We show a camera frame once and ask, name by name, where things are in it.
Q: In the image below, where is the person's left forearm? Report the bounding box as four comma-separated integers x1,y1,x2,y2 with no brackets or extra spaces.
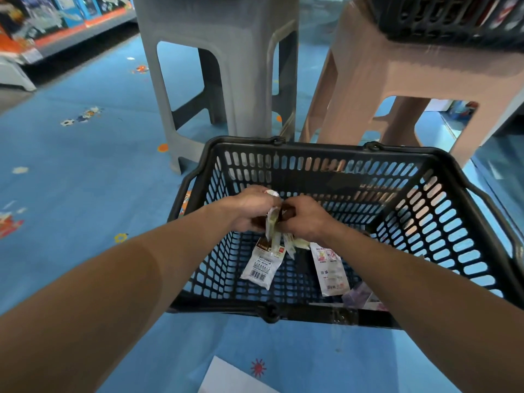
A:
0,199,238,393

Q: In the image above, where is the white snack packet red label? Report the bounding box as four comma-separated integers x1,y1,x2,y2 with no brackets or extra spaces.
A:
309,242,351,297

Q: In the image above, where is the person's left hand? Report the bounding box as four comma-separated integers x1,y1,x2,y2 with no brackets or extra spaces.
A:
225,185,283,234

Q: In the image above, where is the white snack packet with barcode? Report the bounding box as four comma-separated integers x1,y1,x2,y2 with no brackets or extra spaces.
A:
240,236,286,291

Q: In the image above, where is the person's right hand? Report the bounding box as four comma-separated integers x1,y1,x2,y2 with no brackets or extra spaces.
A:
277,195,340,245

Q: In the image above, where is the black plastic shopping basket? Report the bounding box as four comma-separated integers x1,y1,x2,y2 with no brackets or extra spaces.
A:
167,136,524,330

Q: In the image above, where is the black plastic basket on stool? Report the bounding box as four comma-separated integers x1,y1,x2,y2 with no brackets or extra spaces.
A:
364,0,524,51

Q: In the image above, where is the white paper sheet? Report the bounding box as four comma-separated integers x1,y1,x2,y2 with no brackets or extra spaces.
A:
198,356,281,393

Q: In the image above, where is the pink plastic stool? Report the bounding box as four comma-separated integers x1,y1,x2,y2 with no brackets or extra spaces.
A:
299,0,524,168

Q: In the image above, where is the purple clear plastic packet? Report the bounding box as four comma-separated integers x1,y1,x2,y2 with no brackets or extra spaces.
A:
342,281,389,312

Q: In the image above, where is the grey plastic stool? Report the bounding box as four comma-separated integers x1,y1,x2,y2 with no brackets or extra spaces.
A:
132,0,299,175

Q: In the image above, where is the person's right forearm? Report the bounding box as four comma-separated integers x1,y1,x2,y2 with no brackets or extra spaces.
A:
327,225,524,393

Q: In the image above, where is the pale green snack packet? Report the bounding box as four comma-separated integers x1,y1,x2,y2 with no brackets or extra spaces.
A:
264,206,312,260

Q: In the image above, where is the store shelf with goods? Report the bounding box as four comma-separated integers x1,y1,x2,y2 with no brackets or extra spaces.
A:
0,0,137,92

